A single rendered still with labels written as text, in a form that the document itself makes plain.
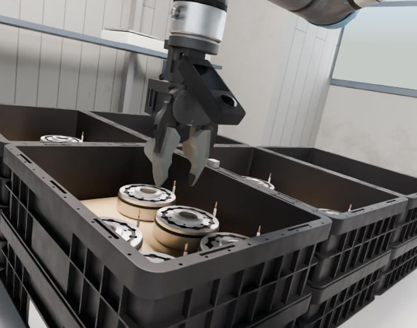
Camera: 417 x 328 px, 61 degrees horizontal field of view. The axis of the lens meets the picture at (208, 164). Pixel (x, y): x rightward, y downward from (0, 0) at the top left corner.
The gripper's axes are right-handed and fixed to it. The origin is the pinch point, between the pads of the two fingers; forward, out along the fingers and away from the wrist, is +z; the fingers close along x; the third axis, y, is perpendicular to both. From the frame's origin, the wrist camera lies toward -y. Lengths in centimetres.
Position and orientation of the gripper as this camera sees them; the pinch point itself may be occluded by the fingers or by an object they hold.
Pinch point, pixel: (179, 180)
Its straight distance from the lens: 53.4
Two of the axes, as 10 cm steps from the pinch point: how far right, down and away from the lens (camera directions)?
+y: -6.0, -2.9, 7.4
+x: -7.8, 0.0, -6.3
